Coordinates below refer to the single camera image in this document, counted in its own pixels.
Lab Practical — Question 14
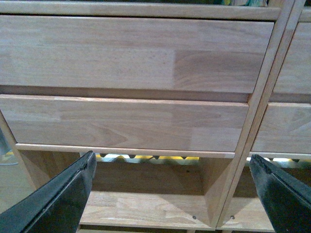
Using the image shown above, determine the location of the left wooden shelf unit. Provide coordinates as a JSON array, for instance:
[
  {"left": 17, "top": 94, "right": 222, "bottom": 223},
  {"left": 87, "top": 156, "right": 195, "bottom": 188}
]
[{"left": 0, "top": 0, "right": 305, "bottom": 233}]

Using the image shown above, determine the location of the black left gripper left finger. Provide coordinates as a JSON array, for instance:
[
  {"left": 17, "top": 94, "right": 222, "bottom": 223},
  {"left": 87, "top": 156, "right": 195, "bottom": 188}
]
[{"left": 0, "top": 151, "right": 97, "bottom": 233}]

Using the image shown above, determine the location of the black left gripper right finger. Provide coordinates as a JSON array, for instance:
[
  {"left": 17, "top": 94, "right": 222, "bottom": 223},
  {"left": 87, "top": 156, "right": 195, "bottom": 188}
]
[{"left": 249, "top": 154, "right": 311, "bottom": 233}]

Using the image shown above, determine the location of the wooden drawer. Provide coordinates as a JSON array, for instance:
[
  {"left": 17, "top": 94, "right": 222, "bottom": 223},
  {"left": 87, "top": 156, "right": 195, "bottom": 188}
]
[
  {"left": 0, "top": 15, "right": 274, "bottom": 93},
  {"left": 0, "top": 95, "right": 248, "bottom": 152},
  {"left": 252, "top": 102, "right": 311, "bottom": 154},
  {"left": 274, "top": 22, "right": 311, "bottom": 95}
]

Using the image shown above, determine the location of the lower left wooden drawer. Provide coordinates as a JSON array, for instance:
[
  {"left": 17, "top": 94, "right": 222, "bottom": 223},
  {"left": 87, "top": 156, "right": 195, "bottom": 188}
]
[{"left": 0, "top": 95, "right": 248, "bottom": 152}]

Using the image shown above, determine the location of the right wooden shelf unit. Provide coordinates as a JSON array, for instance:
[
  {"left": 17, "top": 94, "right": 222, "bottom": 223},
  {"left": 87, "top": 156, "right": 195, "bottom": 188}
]
[{"left": 217, "top": 0, "right": 311, "bottom": 233}]

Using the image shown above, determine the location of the upper right wooden drawer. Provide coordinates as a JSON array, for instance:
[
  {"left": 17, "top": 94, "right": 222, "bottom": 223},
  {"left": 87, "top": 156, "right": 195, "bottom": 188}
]
[{"left": 274, "top": 22, "right": 311, "bottom": 95}]

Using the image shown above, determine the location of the wooden shelf unit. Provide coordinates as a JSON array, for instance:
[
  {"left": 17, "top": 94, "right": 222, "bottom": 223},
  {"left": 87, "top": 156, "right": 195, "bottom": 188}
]
[
  {"left": 217, "top": 0, "right": 311, "bottom": 233},
  {"left": 0, "top": 0, "right": 305, "bottom": 233}
]

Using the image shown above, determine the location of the lower right wooden drawer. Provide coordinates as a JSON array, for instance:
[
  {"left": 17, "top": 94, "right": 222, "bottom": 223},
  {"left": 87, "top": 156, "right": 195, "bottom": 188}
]
[{"left": 252, "top": 102, "right": 311, "bottom": 154}]

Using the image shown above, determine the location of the upper left wooden drawer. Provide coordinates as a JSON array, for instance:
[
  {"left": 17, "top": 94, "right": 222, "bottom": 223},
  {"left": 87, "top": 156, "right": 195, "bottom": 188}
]
[{"left": 0, "top": 15, "right": 274, "bottom": 93}]

